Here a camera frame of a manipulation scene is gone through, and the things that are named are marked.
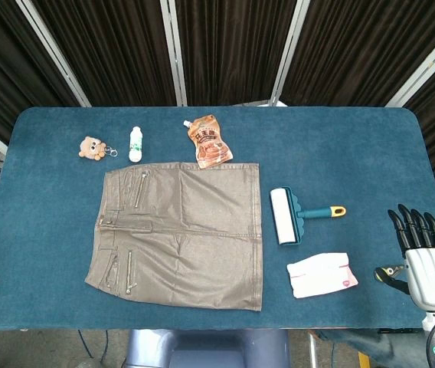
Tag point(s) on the folded white pink cloth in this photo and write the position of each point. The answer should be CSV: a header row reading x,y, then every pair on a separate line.
x,y
319,274

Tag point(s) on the brown skirt with zippers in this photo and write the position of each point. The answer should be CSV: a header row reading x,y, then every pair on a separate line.
x,y
202,230

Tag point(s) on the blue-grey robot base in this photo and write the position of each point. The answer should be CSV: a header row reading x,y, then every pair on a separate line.
x,y
206,349

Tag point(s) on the blue table cloth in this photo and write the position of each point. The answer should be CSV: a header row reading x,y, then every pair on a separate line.
x,y
336,153

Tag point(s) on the brown sauce spout pouch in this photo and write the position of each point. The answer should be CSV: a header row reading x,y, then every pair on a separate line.
x,y
210,145

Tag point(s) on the metal table leg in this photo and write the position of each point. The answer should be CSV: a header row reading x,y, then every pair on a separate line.
x,y
313,350

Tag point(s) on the black yellow small tool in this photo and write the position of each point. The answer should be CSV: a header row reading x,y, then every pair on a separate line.
x,y
382,273

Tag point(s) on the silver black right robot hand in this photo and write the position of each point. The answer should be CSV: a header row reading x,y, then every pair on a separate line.
x,y
430,276

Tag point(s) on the small white green bottle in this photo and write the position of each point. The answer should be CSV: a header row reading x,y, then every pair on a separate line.
x,y
135,145

